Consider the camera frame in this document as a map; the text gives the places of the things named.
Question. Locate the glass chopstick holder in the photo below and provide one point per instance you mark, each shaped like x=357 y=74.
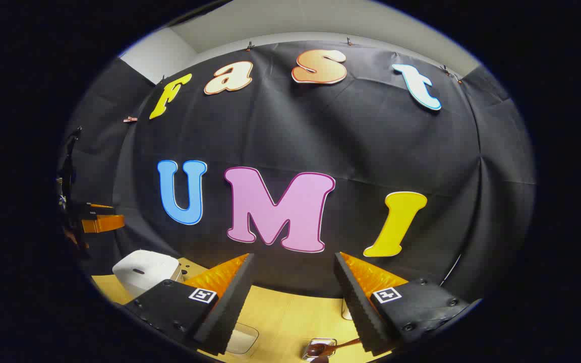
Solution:
x=315 y=348

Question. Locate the brown wooden spoon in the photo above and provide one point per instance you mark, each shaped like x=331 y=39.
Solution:
x=346 y=344

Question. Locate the black backdrop cloth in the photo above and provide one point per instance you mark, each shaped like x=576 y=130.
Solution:
x=295 y=131

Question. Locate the white rice cooker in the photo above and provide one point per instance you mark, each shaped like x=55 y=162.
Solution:
x=144 y=269

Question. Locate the copper clip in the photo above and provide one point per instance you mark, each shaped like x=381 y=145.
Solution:
x=130 y=119

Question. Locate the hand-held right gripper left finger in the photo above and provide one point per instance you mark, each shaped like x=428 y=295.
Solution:
x=222 y=312

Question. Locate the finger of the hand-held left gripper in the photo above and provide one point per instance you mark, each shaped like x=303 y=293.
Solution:
x=101 y=222

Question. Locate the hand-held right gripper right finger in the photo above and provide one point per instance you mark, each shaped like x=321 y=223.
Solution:
x=358 y=302

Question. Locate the clear plastic container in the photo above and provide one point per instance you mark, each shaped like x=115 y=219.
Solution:
x=244 y=339

